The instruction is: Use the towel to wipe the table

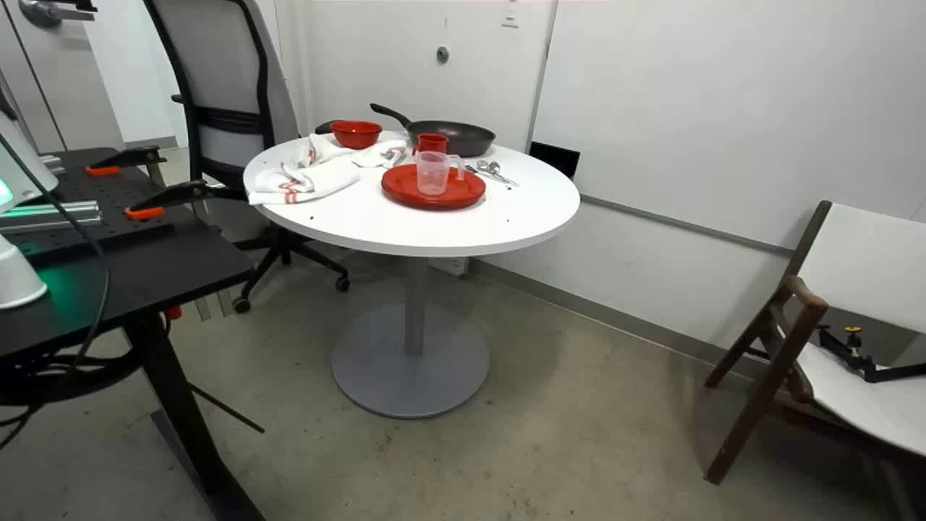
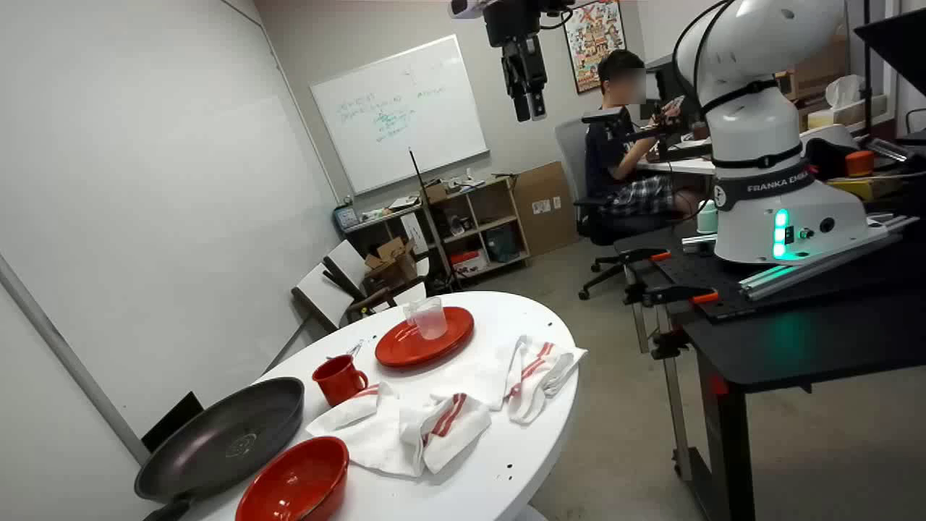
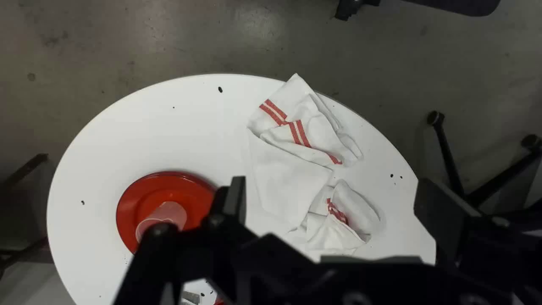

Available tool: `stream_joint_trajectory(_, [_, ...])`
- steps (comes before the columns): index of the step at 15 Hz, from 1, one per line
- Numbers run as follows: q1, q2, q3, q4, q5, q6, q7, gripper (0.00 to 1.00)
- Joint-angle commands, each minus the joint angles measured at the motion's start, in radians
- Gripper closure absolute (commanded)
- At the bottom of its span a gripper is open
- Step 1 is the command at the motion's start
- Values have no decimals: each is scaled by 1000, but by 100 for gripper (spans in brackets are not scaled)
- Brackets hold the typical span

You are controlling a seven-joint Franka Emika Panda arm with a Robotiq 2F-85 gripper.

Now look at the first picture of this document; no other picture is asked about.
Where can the black frying pan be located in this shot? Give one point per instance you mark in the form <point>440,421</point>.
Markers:
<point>464,141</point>

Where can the red bowl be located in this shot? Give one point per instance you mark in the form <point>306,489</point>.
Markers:
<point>357,135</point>

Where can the red plate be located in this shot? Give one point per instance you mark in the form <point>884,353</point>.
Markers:
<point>455,193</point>

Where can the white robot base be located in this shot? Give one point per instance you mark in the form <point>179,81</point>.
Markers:
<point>19,279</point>

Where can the black office chair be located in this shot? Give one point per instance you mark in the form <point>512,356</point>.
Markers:
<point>231,88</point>

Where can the round white pedestal table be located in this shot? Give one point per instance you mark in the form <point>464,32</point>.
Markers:
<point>419,361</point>

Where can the wooden folding chair white canvas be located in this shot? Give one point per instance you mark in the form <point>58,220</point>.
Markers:
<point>848,268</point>

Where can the black clamp with orange handle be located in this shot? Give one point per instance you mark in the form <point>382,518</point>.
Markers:
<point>153,207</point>

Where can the clear plastic cup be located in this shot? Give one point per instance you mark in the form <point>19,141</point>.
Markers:
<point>432,171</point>

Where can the metal cutlery on table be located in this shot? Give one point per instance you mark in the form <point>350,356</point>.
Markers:
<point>490,168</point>

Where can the white towel with red stripes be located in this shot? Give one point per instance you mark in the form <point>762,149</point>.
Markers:
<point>298,171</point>

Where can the black desk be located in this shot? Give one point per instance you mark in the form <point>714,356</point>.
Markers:
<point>101,320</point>

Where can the red mug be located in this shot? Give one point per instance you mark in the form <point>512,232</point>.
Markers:
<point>432,143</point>

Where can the black device on chair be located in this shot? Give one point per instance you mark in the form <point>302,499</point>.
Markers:
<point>874,352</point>

